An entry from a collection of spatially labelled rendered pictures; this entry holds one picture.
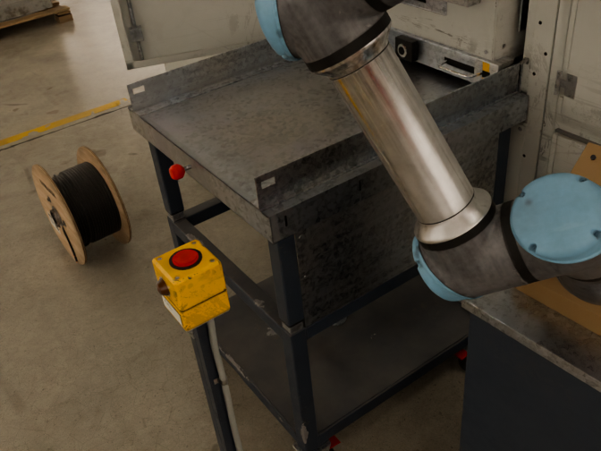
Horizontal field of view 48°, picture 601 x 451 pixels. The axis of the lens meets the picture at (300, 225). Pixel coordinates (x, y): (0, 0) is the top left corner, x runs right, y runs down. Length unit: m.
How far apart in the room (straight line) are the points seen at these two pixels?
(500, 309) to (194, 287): 0.49
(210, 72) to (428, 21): 0.54
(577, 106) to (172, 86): 0.90
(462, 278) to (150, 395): 1.32
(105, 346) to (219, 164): 1.07
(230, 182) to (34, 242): 1.68
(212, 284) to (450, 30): 0.86
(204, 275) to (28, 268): 1.78
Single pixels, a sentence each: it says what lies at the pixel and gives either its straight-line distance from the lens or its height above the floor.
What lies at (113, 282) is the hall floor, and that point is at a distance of 2.52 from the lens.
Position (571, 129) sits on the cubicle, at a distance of 1.52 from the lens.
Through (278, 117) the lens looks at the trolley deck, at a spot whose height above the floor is 0.85.
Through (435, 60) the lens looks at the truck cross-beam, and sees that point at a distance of 1.64.
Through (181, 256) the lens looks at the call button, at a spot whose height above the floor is 0.91.
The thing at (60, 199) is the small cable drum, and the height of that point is 0.33.
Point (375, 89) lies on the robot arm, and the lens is 0.83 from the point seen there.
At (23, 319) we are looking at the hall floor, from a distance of 2.50.
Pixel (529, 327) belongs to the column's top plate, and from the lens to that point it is 1.10.
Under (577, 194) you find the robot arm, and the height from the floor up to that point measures 1.03.
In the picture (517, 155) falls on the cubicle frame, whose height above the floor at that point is 0.70.
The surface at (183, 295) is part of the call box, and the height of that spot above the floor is 0.87.
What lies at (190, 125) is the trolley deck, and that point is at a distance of 1.52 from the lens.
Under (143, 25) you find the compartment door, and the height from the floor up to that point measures 0.94.
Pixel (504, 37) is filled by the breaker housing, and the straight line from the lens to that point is 1.54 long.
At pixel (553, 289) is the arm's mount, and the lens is 1.11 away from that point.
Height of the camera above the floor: 1.51
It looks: 35 degrees down
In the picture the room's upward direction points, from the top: 6 degrees counter-clockwise
